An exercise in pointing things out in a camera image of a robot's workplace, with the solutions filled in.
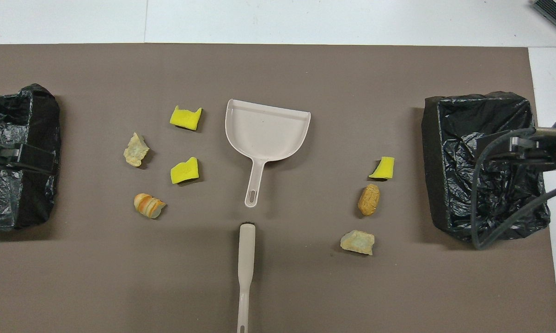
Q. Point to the pale beige foam chunk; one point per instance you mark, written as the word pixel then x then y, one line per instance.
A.
pixel 136 150

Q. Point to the orange striped croissant toy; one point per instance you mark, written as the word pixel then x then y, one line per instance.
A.
pixel 149 206

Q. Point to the yellow sponge piece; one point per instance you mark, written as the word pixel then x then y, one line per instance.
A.
pixel 184 171
pixel 185 119

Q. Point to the small yellow sponge wedge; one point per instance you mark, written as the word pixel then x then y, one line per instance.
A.
pixel 383 169

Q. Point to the brown peanut shaped bread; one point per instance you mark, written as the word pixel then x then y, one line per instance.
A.
pixel 369 200

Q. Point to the pale greenish foam chunk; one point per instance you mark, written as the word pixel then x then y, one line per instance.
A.
pixel 357 242

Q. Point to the beige brush black bristles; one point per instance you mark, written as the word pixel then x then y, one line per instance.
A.
pixel 247 249

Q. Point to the beige plastic dustpan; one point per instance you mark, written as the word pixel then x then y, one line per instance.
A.
pixel 264 134

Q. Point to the bin lined black bag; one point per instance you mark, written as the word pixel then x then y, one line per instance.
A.
pixel 432 162
pixel 37 194

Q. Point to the dark grey ribbed object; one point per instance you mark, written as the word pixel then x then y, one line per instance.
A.
pixel 555 13

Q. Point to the brown paper table mat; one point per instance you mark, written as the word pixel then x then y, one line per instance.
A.
pixel 282 74

